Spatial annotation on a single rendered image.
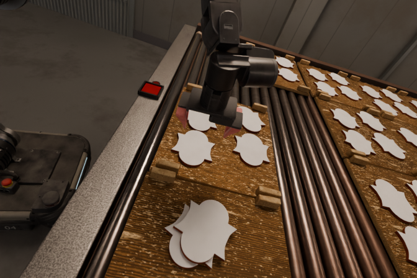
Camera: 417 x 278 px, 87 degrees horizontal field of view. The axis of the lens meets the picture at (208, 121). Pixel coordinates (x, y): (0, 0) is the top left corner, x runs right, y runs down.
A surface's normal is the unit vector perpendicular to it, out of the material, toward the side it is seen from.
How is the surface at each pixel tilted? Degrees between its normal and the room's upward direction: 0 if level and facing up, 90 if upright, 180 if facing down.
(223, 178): 0
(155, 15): 90
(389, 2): 90
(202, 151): 0
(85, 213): 0
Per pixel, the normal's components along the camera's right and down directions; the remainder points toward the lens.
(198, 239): 0.26, -0.74
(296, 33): -0.21, 0.59
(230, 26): 0.27, -0.04
